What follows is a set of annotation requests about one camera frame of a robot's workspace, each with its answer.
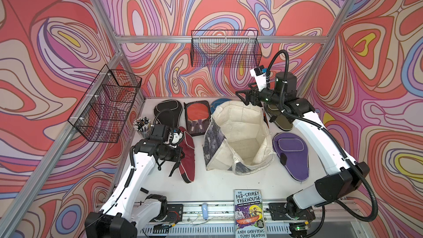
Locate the right base connector box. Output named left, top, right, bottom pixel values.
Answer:
left=289, top=223, right=310, bottom=238

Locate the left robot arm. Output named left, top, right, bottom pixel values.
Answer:
left=83, top=124, right=185, bottom=238

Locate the green paddle case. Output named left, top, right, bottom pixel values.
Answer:
left=264, top=104, right=293, bottom=132

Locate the small blue white device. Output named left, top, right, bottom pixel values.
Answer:
left=201, top=203, right=209, bottom=220

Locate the wire basket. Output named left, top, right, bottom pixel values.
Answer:
left=68, top=65, right=142, bottom=143
left=190, top=29, right=262, bottom=68

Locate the cup of pencils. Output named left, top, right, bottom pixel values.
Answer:
left=133, top=117, right=152, bottom=139

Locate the back wire basket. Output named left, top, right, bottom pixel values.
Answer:
left=190, top=29, right=262, bottom=68

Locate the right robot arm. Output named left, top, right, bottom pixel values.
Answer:
left=236, top=50, right=378, bottom=222

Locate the left wire basket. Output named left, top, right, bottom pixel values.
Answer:
left=68, top=65, right=142, bottom=143

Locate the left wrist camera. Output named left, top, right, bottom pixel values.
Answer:
left=170, top=129, right=184, bottom=146

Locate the green circuit board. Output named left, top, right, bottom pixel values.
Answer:
left=153, top=224, right=173, bottom=234

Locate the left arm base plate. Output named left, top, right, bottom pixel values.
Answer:
left=163, top=203, right=184, bottom=224

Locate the maroon paddle case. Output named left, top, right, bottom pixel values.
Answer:
left=178, top=126, right=195, bottom=184

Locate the treehouse paperback book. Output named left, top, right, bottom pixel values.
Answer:
left=234, top=190, right=267, bottom=238

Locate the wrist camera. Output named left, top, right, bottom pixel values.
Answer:
left=250, top=65, right=267, bottom=91
left=170, top=129, right=184, bottom=146

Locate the black paddle case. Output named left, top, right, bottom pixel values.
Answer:
left=154, top=99, right=182, bottom=128

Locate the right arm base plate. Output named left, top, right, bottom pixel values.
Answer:
left=267, top=203, right=316, bottom=221

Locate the white canvas tote bag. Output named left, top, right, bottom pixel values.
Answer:
left=203, top=100, right=276, bottom=175

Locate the blue paddle case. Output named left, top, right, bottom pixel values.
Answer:
left=210, top=98, right=231, bottom=114

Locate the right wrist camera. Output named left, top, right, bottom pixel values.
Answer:
left=250, top=65, right=267, bottom=91

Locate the purple paddle case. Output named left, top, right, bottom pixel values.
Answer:
left=272, top=132, right=309, bottom=182

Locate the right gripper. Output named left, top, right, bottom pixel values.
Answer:
left=235, top=82, right=284, bottom=107

